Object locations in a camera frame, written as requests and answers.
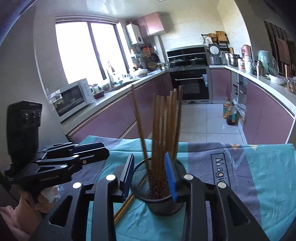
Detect pink upper wall cabinet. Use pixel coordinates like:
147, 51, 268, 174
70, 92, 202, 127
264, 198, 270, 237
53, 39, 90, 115
132, 12, 165, 37

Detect white wall water heater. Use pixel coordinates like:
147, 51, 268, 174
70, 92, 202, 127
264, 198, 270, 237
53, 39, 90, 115
126, 24, 144, 45

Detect wooden chopstick bundle in cup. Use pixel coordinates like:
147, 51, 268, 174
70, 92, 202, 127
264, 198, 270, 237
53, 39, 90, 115
149, 85, 183, 184

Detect teal and grey tablecloth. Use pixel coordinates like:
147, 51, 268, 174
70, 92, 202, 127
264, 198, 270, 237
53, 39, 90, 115
69, 135, 296, 241

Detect cooking oil bottle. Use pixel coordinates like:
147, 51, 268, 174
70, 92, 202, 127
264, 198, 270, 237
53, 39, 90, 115
223, 98, 237, 126

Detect white rice cooker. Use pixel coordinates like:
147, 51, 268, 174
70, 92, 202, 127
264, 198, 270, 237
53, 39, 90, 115
208, 44, 222, 65

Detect black built-in oven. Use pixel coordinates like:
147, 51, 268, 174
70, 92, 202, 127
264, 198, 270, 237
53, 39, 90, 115
170, 67, 212, 104

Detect black range hood stove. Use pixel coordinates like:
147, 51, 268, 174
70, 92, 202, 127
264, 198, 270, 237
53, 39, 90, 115
166, 45, 208, 69

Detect person's left hand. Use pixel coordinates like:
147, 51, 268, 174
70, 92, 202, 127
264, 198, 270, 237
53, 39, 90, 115
1, 189, 56, 240

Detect black wire mesh cup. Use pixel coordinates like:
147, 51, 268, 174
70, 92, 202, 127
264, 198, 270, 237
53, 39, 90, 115
130, 160, 184, 216

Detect purple lower kitchen cabinets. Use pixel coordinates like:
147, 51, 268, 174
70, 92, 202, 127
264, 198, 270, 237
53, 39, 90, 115
62, 67, 295, 144

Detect steel stock pot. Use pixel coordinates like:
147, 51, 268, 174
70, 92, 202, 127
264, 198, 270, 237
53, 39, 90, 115
225, 53, 240, 67

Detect white microwave oven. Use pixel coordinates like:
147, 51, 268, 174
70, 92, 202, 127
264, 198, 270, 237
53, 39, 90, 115
49, 78, 95, 122

